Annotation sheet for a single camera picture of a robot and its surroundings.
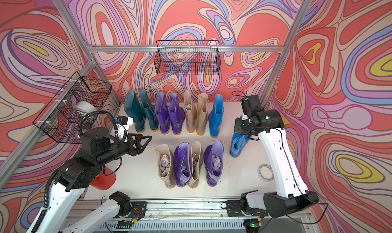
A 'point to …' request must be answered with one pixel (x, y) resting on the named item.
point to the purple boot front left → (182, 166)
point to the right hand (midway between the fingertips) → (242, 132)
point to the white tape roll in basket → (83, 108)
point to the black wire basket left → (58, 121)
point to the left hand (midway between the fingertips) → (148, 137)
